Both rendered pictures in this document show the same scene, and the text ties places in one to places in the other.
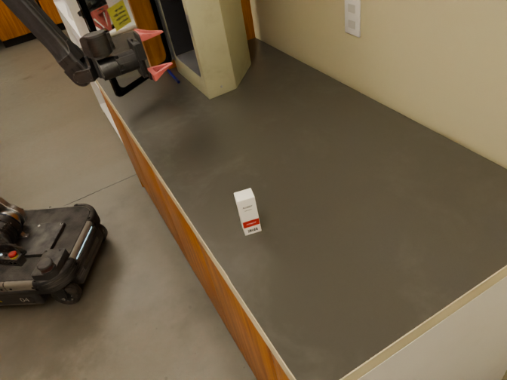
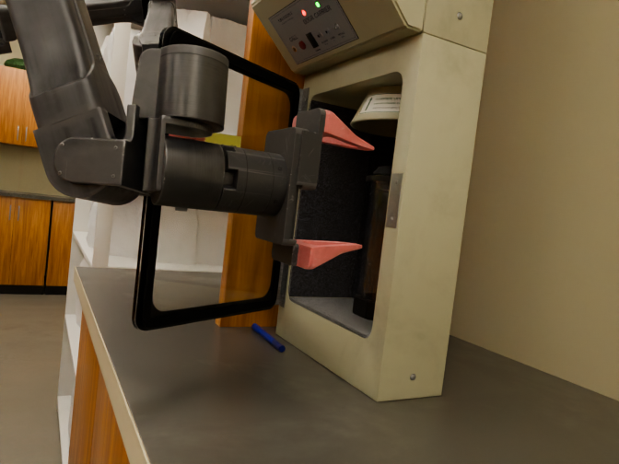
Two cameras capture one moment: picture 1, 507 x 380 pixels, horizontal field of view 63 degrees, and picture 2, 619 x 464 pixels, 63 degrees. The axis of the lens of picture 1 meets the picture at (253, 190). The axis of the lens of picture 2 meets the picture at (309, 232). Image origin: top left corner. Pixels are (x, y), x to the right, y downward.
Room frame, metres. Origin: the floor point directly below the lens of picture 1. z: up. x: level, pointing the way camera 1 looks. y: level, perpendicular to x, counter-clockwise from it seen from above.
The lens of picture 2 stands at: (0.73, 0.27, 1.18)
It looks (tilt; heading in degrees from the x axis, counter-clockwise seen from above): 3 degrees down; 353
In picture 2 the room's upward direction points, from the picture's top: 7 degrees clockwise
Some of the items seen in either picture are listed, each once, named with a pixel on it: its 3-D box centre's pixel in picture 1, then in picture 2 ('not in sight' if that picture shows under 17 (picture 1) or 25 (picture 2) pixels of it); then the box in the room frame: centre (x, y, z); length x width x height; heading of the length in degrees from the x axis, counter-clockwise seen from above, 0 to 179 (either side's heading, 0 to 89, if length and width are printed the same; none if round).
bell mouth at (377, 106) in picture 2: not in sight; (407, 113); (1.52, 0.05, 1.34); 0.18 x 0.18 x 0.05
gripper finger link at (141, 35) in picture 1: (149, 41); (328, 156); (1.22, 0.21, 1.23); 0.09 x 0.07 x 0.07; 112
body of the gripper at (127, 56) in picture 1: (129, 60); (254, 182); (1.19, 0.27, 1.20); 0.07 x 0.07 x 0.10; 22
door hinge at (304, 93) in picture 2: (158, 10); (289, 198); (1.64, 0.21, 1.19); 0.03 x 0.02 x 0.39; 22
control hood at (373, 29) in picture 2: not in sight; (323, 14); (1.48, 0.20, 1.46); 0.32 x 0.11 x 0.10; 22
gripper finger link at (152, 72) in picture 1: (156, 64); (320, 228); (1.22, 0.21, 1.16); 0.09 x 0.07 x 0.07; 112
